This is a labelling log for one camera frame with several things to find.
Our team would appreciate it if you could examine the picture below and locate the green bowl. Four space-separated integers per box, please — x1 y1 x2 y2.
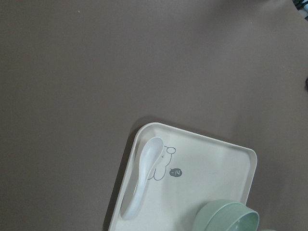
192 199 259 231

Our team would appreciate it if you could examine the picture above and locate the white ceramic spoon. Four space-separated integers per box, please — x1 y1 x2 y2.
121 137 164 220

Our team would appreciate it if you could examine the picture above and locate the cream serving tray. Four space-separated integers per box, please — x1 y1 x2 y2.
104 122 257 231

